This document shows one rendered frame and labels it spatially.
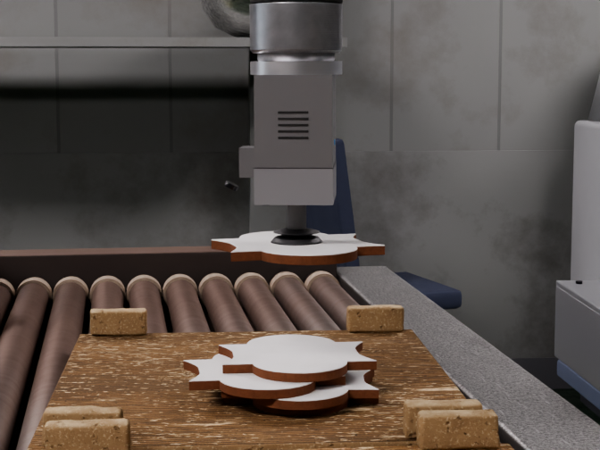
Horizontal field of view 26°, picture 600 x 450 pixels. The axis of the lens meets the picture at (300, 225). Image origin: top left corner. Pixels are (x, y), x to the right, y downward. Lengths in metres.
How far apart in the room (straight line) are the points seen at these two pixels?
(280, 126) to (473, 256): 3.86
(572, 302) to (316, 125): 0.56
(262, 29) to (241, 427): 0.31
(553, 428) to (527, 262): 3.82
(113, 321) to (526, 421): 0.46
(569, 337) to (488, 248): 3.36
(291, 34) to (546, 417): 0.39
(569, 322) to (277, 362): 0.52
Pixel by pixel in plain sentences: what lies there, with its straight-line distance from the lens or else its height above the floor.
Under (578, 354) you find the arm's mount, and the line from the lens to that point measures 1.49.
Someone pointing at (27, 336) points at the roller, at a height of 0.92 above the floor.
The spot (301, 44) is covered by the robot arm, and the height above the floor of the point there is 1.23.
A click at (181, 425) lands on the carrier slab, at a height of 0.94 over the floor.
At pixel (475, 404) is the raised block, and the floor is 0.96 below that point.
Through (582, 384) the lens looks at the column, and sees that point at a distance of 1.48.
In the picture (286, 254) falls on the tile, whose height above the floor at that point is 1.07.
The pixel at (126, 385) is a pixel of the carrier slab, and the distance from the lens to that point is 1.15.
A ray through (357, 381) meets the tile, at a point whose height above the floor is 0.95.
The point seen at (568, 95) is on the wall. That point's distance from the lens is 4.91.
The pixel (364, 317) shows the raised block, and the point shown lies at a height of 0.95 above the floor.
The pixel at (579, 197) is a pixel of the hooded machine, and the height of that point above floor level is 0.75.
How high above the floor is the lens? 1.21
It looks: 7 degrees down
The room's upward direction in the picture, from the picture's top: straight up
